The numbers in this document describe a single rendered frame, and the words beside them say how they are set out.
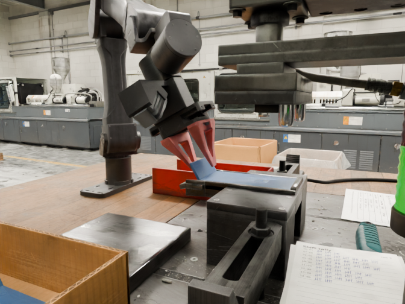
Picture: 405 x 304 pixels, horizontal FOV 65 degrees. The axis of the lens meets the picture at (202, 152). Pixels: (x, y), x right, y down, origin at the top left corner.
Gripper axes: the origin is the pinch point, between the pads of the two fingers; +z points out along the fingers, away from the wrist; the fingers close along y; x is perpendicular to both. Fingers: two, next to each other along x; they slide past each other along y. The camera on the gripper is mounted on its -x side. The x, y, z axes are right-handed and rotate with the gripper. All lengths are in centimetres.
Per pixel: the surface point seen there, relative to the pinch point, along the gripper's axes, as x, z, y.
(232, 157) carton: 213, 9, -83
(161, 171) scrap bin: 12.1, -2.4, -16.8
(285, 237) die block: -11.6, 11.2, 11.8
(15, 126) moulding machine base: 482, -277, -697
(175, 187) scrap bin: 12.0, 2.2, -15.2
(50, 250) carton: -24.8, 1.0, -8.0
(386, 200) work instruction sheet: 27.8, 23.3, 21.3
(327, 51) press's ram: -5.0, -6.2, 23.8
